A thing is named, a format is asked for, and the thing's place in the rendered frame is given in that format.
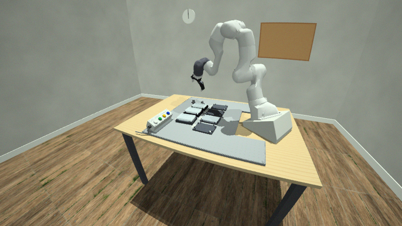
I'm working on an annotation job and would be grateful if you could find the white button panel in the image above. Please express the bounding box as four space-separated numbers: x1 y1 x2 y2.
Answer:
135 109 173 134

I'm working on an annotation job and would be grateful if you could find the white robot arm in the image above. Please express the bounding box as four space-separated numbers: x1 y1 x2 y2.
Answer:
193 20 282 120

